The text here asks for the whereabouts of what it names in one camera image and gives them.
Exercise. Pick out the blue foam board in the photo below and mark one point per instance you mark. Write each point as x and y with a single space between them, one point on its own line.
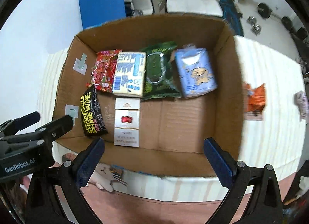
97 12

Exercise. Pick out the green wipes pack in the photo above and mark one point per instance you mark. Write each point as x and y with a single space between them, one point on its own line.
158 78

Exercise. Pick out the blue cartoon tissue pack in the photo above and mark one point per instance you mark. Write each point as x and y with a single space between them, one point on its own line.
195 71

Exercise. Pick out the purple fluffy cloth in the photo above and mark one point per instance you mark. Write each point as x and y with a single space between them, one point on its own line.
301 101

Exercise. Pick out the black shoe wipes packet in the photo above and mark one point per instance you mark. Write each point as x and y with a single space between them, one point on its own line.
91 115

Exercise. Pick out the black blue weight bench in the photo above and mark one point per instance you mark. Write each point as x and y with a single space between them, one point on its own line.
231 16

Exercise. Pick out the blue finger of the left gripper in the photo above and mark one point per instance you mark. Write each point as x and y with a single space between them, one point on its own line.
12 126

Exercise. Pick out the open cardboard box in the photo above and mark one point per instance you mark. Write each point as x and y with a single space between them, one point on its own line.
172 131

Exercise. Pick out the orange snack packet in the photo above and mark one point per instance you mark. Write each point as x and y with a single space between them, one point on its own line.
254 102

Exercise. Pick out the blue white tissue pack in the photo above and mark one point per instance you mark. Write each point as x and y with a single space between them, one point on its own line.
129 74

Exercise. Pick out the white red cigarette carton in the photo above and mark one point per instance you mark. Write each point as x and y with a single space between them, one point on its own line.
127 122

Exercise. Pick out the red snack packet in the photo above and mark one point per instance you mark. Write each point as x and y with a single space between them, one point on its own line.
104 70

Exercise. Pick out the chrome dumbbell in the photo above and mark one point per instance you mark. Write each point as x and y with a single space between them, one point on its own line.
256 29
251 20

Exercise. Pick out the cat print on mat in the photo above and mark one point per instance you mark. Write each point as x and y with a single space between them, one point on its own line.
104 176

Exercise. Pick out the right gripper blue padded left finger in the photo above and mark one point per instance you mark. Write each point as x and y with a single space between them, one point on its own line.
43 203

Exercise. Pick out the striped table cloth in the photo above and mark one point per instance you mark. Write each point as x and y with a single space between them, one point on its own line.
277 139

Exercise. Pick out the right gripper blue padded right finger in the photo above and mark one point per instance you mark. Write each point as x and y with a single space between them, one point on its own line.
264 204

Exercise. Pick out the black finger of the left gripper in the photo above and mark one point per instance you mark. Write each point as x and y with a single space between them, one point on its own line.
56 128

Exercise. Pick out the floor barbell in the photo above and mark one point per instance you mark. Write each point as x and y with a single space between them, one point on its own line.
265 12

